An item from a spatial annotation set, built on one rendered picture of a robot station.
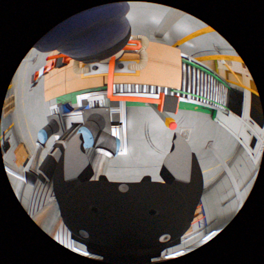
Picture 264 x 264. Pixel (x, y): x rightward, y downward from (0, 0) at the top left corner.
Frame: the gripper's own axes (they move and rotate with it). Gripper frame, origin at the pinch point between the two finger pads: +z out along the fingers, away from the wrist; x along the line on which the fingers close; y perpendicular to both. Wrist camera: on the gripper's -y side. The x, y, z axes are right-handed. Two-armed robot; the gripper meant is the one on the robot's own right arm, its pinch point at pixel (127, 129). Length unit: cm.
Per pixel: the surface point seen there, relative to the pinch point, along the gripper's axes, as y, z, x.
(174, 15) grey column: -122, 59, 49
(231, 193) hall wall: 539, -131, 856
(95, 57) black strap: -16.3, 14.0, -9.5
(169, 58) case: -33, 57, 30
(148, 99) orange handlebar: -0.3, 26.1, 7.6
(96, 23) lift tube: -19.0, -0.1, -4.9
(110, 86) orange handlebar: -6.2, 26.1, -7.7
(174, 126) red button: 22, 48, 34
